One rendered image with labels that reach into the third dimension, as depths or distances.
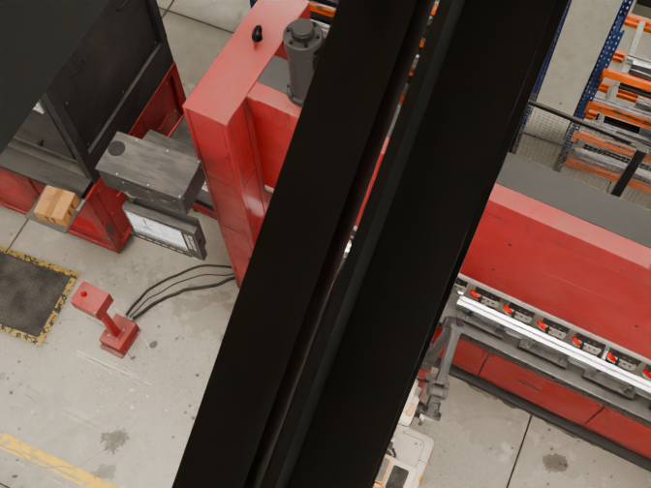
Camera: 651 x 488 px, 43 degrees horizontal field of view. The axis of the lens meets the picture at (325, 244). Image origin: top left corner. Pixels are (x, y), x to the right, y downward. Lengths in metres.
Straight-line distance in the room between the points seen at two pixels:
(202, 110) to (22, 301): 2.84
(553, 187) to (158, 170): 1.96
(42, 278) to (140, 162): 2.28
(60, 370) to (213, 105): 2.75
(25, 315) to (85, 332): 0.47
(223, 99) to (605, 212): 1.86
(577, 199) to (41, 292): 4.03
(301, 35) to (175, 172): 1.09
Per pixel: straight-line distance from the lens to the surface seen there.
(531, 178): 3.88
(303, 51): 3.68
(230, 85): 4.11
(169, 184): 4.27
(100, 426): 5.96
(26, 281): 6.48
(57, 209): 5.37
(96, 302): 5.36
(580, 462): 5.89
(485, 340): 5.04
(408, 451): 5.42
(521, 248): 4.08
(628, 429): 5.40
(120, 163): 4.40
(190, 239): 4.60
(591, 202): 3.89
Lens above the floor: 5.58
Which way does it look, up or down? 64 degrees down
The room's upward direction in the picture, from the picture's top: 3 degrees counter-clockwise
